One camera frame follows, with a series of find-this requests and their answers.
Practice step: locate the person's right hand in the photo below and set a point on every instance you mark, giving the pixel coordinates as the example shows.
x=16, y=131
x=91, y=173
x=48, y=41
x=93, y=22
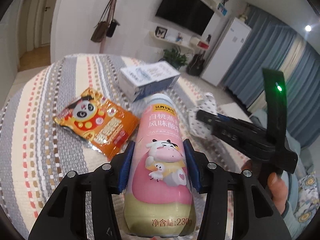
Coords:
x=277, y=192

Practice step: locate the low white wall shelf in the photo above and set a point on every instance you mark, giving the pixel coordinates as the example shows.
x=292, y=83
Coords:
x=175, y=43

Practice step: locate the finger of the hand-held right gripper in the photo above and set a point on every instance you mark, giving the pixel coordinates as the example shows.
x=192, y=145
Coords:
x=210, y=116
x=240, y=142

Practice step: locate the green potted plant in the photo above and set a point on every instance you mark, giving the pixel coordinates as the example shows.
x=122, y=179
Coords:
x=175, y=57

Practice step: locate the brown shoulder bag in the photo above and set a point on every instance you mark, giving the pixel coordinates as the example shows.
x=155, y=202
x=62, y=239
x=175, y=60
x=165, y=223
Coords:
x=98, y=31

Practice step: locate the white blue cardboard box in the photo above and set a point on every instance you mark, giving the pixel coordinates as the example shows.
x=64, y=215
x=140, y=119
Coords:
x=147, y=77

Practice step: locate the floral pillow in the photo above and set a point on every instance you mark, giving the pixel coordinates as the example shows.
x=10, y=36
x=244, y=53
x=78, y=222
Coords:
x=306, y=197

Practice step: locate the blue cube wall shelf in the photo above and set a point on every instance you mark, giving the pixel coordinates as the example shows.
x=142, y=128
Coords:
x=222, y=8

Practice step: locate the polka dot cloth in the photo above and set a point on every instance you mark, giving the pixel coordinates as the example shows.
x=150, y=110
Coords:
x=203, y=105

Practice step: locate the round ceiling light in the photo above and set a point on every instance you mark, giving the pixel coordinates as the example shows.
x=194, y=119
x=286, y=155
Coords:
x=308, y=28

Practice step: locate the black butterfly picture frame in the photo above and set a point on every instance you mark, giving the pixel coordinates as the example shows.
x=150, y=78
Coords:
x=161, y=32

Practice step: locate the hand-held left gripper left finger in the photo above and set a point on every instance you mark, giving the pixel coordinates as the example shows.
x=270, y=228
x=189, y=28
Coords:
x=126, y=165

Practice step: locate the black flat television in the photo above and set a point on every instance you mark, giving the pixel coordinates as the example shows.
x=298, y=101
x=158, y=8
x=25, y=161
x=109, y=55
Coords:
x=185, y=7

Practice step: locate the pink coat rack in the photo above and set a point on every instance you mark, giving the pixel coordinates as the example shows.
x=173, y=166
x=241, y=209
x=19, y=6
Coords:
x=110, y=12

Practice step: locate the red white wall box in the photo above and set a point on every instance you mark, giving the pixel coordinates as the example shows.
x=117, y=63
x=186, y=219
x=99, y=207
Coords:
x=200, y=42

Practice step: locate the blue beige curtains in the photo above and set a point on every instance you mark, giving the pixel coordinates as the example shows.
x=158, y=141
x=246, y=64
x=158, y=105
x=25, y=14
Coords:
x=275, y=62

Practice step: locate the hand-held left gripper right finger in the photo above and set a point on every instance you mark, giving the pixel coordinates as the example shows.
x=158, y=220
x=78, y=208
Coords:
x=191, y=165

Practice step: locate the small flower pot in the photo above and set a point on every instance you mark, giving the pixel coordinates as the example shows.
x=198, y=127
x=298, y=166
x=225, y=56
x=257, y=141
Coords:
x=244, y=13

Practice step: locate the orange panda snack packet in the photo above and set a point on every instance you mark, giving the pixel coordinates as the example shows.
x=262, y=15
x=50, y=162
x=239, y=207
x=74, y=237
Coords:
x=97, y=120

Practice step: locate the white standing air conditioner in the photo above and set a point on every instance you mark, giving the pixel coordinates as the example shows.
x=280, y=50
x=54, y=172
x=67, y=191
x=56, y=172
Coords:
x=225, y=52

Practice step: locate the white hallway door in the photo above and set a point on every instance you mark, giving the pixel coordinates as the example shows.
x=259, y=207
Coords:
x=46, y=17

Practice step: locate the black acoustic guitar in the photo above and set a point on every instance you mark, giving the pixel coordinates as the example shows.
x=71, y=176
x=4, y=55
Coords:
x=196, y=65

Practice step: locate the pink yogurt drink bottle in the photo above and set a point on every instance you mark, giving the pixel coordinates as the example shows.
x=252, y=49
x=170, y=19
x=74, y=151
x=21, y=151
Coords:
x=160, y=167

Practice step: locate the small black shoulder bag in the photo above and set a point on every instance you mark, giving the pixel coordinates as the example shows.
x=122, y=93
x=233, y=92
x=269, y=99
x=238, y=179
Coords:
x=111, y=28

